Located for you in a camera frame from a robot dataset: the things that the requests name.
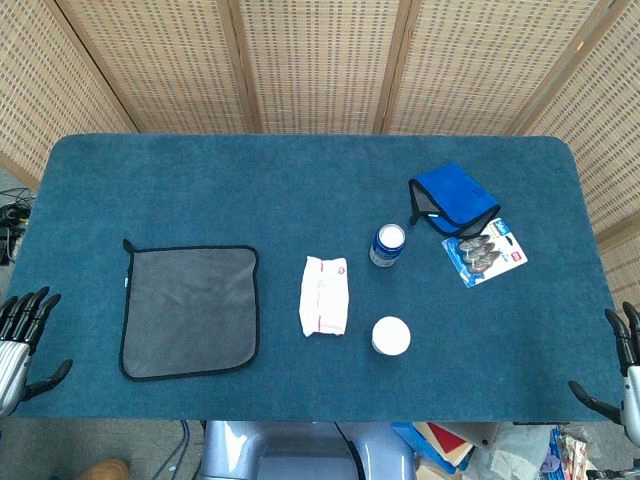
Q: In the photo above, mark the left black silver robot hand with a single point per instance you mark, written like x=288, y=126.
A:
x=12, y=360

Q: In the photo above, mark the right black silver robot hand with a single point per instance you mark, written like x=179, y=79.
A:
x=631, y=380

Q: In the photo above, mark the green and grey cloth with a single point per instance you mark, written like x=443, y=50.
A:
x=190, y=310

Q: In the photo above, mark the blue cloth black trim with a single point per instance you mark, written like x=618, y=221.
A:
x=452, y=192

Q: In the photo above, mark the colourful printed packet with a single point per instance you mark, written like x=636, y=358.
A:
x=575, y=450

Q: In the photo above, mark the crumpled clear plastic bag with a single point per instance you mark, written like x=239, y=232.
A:
x=520, y=450

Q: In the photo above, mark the blister pack of metal hooks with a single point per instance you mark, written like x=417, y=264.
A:
x=487, y=257

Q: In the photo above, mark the red book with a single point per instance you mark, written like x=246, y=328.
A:
x=447, y=437

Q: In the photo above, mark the white paper cup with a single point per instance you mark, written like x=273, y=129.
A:
x=391, y=336

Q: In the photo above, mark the blue drink can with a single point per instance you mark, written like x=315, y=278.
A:
x=386, y=247

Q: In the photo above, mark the grey-blue robot torso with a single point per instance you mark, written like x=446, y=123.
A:
x=300, y=450

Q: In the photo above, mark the white pink tissue pack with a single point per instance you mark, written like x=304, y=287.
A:
x=324, y=295

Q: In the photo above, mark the teal table carpet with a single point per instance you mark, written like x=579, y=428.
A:
x=310, y=190

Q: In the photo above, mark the woven bamboo folding screen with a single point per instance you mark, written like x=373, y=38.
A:
x=320, y=60

